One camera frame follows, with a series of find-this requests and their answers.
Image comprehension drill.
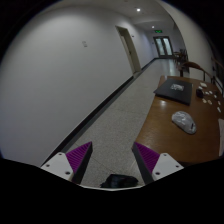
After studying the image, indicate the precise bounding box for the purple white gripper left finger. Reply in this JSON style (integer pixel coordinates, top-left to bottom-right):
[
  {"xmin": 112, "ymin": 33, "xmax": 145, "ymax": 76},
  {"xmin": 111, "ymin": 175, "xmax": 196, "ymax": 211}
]
[{"xmin": 41, "ymin": 142, "xmax": 93, "ymax": 184}]

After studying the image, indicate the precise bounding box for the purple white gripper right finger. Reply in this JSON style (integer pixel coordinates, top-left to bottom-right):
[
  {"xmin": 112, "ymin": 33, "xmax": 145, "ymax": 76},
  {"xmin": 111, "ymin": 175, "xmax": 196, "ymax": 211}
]
[{"xmin": 132, "ymin": 142, "xmax": 183, "ymax": 185}]

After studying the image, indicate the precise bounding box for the white computer mouse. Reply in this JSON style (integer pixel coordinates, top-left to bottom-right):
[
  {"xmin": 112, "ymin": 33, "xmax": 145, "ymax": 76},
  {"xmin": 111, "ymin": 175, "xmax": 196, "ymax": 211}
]
[{"xmin": 172, "ymin": 111, "xmax": 197, "ymax": 135}]

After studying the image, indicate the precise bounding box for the black bag on floor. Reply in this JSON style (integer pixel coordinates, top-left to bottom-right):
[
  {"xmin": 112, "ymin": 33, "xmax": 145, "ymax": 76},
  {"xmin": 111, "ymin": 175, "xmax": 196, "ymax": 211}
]
[{"xmin": 100, "ymin": 174, "xmax": 138, "ymax": 188}]

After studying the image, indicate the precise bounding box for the clear plastic bag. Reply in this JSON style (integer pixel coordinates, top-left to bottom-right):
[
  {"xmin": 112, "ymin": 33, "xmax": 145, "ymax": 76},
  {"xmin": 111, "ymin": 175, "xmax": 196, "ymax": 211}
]
[{"xmin": 170, "ymin": 84, "xmax": 184, "ymax": 91}]

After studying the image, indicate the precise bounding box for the small black box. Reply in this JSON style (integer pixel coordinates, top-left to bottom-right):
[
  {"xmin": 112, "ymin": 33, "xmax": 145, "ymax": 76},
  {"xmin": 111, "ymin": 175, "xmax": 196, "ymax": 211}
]
[{"xmin": 196, "ymin": 89, "xmax": 204, "ymax": 98}]

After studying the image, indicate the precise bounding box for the beige side door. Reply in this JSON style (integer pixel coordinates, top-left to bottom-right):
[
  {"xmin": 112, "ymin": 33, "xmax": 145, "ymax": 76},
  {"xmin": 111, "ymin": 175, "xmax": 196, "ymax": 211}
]
[{"xmin": 116, "ymin": 26, "xmax": 141, "ymax": 74}]

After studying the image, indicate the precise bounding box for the wooden chair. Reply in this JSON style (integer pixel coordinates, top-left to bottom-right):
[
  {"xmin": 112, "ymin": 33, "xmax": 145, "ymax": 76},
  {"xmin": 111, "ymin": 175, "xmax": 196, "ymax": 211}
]
[{"xmin": 178, "ymin": 61, "xmax": 214, "ymax": 84}]

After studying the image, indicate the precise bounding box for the double glass exit door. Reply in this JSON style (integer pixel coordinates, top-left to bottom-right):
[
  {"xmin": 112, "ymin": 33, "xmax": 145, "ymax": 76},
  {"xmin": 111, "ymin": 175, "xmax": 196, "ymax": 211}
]
[{"xmin": 154, "ymin": 36, "xmax": 173, "ymax": 58}]

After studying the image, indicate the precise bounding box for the green exit sign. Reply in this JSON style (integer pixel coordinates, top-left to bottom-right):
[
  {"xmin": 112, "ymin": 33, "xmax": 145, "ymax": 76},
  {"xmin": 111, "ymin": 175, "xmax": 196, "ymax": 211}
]
[{"xmin": 154, "ymin": 30, "xmax": 163, "ymax": 34}]

